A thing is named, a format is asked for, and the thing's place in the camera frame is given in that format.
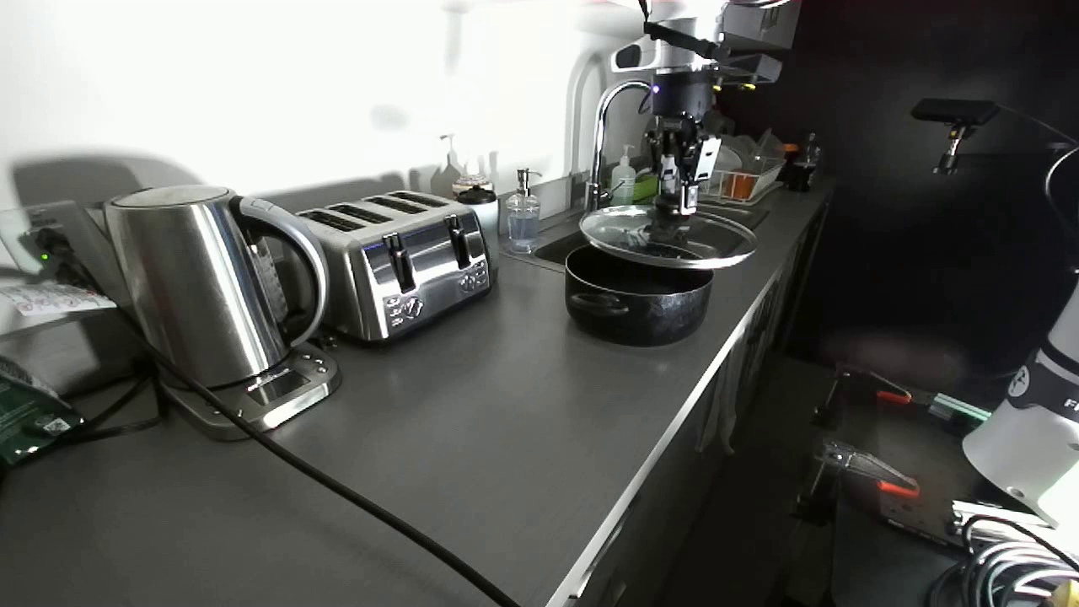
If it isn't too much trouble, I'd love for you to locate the stainless steel four-slot toaster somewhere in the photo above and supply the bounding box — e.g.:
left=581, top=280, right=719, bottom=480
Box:
left=290, top=189, right=500, bottom=344

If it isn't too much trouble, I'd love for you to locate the green circuit board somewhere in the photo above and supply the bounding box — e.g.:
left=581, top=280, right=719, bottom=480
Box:
left=0, top=369, right=85, bottom=471

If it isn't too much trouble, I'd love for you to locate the green dish soap bottle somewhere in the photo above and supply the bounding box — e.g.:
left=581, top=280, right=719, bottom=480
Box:
left=606, top=146, right=641, bottom=212

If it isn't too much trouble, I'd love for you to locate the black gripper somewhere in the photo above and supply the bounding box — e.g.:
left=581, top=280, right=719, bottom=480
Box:
left=652, top=68, right=725, bottom=218

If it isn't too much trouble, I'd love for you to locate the clear glass bottle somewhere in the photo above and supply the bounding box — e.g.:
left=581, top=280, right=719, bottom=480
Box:
left=507, top=166, right=543, bottom=255

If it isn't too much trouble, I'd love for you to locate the stainless steel electric kettle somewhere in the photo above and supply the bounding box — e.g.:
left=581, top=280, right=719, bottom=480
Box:
left=106, top=183, right=335, bottom=392

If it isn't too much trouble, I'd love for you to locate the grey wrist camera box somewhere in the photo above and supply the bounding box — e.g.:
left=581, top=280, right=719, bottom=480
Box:
left=714, top=0, right=807, bottom=88

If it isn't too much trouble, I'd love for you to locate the chrome sink faucet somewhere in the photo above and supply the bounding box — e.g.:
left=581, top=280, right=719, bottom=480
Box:
left=581, top=78, right=659, bottom=212

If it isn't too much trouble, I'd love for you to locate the black robot cart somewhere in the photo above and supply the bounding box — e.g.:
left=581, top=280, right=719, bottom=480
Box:
left=787, top=358, right=1079, bottom=607

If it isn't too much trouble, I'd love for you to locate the white cable bundle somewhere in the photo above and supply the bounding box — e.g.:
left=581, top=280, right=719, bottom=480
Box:
left=947, top=497, right=1079, bottom=607

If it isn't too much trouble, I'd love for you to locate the dark grey appliance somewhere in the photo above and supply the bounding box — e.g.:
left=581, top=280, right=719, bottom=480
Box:
left=6, top=147, right=209, bottom=218

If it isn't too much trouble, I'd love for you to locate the kettle base plate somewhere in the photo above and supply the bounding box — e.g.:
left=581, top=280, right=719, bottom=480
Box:
left=154, top=340, right=342, bottom=437

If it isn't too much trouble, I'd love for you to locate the dark small bottle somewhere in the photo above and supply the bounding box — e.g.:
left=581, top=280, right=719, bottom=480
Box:
left=782, top=132, right=827, bottom=194

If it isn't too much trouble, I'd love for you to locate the orange handled clamp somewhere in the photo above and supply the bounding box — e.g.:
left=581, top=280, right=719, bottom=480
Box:
left=860, top=369, right=995, bottom=429
left=816, top=437, right=926, bottom=512

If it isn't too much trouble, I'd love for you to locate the grey kitchen cabinet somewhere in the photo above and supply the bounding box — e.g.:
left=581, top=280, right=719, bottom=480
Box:
left=570, top=189, right=836, bottom=607

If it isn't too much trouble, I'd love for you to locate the black kettle cable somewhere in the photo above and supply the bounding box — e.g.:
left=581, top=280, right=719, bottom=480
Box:
left=164, top=376, right=523, bottom=607

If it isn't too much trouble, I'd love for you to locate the black camera on stand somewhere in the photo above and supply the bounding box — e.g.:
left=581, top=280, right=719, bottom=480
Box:
left=906, top=94, right=1006, bottom=177

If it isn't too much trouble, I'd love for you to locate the black cooking pot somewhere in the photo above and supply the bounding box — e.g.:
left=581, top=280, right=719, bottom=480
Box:
left=560, top=244, right=719, bottom=347

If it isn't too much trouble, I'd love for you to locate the dish rack with dishes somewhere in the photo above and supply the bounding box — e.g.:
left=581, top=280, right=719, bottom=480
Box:
left=714, top=132, right=793, bottom=208

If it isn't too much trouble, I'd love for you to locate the soap pump dispenser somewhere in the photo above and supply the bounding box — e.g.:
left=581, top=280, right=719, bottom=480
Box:
left=427, top=132, right=472, bottom=201

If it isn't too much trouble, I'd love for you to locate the glass pot lid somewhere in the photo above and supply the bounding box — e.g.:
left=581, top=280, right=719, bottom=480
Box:
left=578, top=201, right=761, bottom=277

